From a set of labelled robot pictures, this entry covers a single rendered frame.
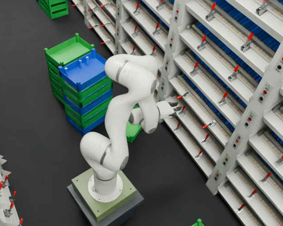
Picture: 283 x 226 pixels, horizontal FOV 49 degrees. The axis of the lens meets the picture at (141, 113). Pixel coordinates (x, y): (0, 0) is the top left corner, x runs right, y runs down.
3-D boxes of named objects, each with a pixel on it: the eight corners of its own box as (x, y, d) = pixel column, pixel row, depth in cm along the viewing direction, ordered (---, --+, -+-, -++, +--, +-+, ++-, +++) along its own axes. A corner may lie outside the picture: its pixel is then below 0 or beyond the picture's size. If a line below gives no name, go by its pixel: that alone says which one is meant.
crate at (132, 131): (131, 143, 232) (132, 136, 226) (109, 131, 238) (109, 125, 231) (150, 117, 250) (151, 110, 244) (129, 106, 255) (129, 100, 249)
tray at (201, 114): (225, 149, 183) (225, 143, 175) (170, 84, 214) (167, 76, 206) (253, 130, 184) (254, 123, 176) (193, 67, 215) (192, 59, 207)
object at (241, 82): (248, 106, 153) (249, 92, 141) (179, 38, 185) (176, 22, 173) (281, 84, 154) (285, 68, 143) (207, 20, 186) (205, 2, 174)
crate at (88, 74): (78, 92, 196) (77, 83, 190) (59, 76, 204) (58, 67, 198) (113, 71, 212) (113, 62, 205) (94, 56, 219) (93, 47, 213)
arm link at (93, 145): (108, 185, 150) (108, 161, 131) (77, 166, 154) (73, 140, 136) (121, 167, 156) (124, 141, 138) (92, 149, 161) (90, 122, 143)
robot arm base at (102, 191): (95, 208, 161) (94, 193, 146) (82, 178, 171) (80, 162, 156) (128, 193, 167) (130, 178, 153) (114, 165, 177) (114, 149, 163)
